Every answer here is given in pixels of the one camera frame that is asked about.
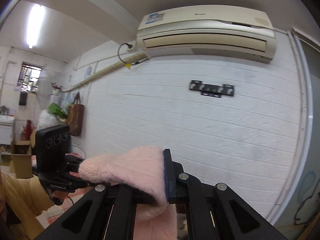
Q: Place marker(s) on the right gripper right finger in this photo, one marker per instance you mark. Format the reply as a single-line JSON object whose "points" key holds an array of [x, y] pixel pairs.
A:
{"points": [[213, 212]]}

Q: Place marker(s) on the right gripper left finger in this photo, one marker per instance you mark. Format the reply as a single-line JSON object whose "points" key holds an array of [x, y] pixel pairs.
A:
{"points": [[105, 212]]}

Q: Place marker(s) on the pink knit sweater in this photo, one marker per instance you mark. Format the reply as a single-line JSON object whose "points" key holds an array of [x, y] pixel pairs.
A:
{"points": [[141, 168]]}

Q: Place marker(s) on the left hand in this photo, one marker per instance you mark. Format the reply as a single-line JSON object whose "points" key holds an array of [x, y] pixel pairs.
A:
{"points": [[59, 197]]}

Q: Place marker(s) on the yellow jacket left sleeve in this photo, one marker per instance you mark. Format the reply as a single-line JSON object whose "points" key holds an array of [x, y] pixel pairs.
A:
{"points": [[22, 201]]}

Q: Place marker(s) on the white plastic bag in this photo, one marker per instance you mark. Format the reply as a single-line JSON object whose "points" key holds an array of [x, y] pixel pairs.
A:
{"points": [[46, 120]]}

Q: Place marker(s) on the brown tote bag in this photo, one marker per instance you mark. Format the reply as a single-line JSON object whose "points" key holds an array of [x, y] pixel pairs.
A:
{"points": [[75, 116]]}

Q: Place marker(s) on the green leaves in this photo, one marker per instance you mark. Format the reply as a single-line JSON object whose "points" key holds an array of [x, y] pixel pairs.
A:
{"points": [[57, 111]]}

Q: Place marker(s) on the window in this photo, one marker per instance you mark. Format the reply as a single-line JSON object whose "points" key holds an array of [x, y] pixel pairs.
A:
{"points": [[28, 78]]}

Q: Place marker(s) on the insulated AC pipe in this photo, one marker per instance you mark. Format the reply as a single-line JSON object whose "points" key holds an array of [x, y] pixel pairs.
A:
{"points": [[111, 68]]}

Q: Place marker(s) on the fluorescent ceiling light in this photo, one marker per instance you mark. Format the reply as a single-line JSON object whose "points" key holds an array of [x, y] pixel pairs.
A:
{"points": [[34, 24]]}

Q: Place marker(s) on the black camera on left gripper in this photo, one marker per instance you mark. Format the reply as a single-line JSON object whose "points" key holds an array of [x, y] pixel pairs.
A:
{"points": [[50, 148]]}

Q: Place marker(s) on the cardboard box by wall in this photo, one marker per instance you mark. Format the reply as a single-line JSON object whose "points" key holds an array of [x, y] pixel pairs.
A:
{"points": [[21, 158]]}

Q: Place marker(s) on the black wall bracket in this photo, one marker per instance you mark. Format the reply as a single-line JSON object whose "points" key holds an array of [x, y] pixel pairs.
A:
{"points": [[211, 90]]}

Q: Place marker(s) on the beige wall air conditioner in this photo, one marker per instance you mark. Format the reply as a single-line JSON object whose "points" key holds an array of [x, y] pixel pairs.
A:
{"points": [[208, 29]]}

